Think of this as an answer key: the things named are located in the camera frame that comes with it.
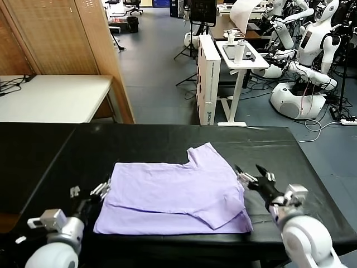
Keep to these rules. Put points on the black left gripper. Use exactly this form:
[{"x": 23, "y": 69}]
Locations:
[{"x": 85, "y": 208}]

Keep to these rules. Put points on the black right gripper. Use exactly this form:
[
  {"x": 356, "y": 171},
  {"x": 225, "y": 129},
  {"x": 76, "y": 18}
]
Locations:
[{"x": 266, "y": 188}]

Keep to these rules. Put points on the lavender short-sleeve t-shirt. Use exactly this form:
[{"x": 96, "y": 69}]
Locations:
[{"x": 167, "y": 190}]

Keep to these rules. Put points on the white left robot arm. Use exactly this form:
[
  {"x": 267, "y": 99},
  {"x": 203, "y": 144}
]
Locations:
[{"x": 53, "y": 254}]

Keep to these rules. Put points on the white rounded robot base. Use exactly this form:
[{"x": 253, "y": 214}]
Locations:
[{"x": 188, "y": 39}]

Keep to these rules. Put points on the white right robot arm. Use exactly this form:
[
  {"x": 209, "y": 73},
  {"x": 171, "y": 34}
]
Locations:
[{"x": 306, "y": 237}]

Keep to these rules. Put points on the large black table cover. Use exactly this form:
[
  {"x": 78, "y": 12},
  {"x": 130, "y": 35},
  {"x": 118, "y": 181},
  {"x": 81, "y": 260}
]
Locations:
[{"x": 265, "y": 148}]

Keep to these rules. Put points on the white rectangular table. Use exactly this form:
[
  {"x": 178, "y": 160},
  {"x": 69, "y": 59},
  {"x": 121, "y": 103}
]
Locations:
[{"x": 55, "y": 97}]

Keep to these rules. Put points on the black floor power adapter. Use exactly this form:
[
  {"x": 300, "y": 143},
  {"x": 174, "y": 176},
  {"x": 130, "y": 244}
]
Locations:
[{"x": 334, "y": 113}]

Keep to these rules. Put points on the tall white cardboard box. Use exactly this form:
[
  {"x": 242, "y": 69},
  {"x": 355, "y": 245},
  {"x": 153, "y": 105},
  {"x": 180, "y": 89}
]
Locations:
[{"x": 207, "y": 83}]

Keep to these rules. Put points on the white power strip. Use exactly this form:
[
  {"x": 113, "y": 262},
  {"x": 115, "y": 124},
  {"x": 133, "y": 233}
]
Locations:
[{"x": 348, "y": 121}]

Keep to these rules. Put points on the white standing desk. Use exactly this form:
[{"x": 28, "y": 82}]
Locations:
[{"x": 245, "y": 63}]

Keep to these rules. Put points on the small black handheld device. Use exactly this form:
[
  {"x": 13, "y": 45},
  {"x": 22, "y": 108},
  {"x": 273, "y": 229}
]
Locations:
[{"x": 248, "y": 56}]

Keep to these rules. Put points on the white insulated bottle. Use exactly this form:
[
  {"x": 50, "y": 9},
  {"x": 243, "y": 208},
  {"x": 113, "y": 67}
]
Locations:
[{"x": 239, "y": 53}]

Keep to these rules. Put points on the grey tablet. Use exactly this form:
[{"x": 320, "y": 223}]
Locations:
[{"x": 229, "y": 51}]

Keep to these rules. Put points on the tall black tripod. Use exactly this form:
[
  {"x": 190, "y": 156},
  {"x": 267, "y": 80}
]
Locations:
[{"x": 344, "y": 69}]

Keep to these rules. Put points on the white cup-shaped desk device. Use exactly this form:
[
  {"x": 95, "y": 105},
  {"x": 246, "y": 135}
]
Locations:
[{"x": 231, "y": 39}]

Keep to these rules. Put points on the white humanoid robot on base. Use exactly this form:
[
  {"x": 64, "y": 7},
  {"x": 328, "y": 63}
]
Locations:
[{"x": 309, "y": 42}]

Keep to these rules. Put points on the brown wooden desk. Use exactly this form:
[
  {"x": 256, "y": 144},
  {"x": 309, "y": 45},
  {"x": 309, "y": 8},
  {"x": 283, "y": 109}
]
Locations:
[{"x": 217, "y": 30}]

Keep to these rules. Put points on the black monitor tripod stand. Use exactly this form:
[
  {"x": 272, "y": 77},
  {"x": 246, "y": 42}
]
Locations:
[{"x": 191, "y": 36}]

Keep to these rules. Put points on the wooden folding screen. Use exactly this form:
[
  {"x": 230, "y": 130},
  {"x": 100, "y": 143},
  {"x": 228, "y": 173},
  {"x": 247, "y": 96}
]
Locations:
[{"x": 55, "y": 33}]

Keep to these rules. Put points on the large curved white sheet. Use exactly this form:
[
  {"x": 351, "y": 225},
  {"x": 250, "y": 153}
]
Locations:
[{"x": 241, "y": 14}]

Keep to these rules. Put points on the black trash bin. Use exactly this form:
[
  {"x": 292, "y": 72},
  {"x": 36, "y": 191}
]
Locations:
[{"x": 133, "y": 25}]

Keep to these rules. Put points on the black monitor on stand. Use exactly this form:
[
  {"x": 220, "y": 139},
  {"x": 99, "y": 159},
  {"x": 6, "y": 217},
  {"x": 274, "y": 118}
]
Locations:
[{"x": 203, "y": 11}]

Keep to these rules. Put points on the black office chair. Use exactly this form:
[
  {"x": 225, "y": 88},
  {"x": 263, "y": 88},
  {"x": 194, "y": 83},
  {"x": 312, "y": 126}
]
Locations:
[{"x": 134, "y": 9}]

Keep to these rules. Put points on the blue storage crates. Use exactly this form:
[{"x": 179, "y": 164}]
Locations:
[{"x": 160, "y": 3}]

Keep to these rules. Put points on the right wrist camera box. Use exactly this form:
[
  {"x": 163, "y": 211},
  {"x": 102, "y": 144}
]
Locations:
[{"x": 295, "y": 192}]

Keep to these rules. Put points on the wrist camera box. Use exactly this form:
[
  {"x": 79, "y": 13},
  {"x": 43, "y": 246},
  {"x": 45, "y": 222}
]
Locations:
[
  {"x": 53, "y": 217},
  {"x": 295, "y": 192}
]

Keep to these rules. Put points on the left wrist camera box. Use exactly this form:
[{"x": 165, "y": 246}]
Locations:
[{"x": 53, "y": 217}]

